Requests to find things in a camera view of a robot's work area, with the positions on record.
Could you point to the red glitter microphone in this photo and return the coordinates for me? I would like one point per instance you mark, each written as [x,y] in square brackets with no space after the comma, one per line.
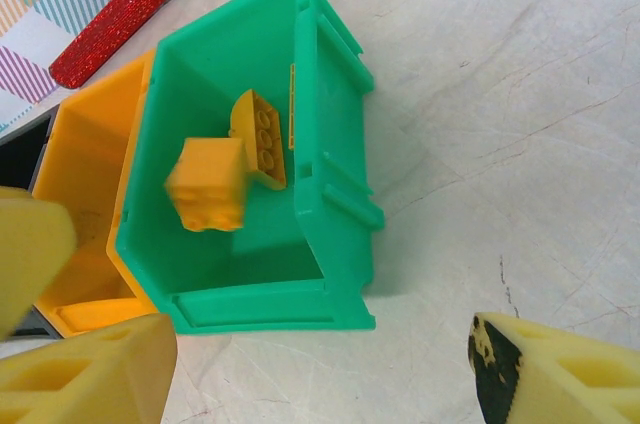
[110,29]

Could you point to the yellow plastic bin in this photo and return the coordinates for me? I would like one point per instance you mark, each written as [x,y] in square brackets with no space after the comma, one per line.
[85,144]

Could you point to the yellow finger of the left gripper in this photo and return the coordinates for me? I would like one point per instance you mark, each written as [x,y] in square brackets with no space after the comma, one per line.
[30,249]

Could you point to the black plastic bin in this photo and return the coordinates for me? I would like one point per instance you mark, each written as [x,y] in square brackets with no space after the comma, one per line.
[20,159]

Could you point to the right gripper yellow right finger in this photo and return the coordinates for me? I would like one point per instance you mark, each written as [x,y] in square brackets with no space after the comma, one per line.
[575,384]

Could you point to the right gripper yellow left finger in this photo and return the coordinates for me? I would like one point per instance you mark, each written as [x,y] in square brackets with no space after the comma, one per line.
[90,379]

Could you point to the yellow curved lego brick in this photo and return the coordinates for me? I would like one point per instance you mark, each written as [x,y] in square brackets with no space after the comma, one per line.
[265,144]

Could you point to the green plastic bin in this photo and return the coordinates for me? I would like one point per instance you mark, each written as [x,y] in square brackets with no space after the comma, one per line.
[210,94]

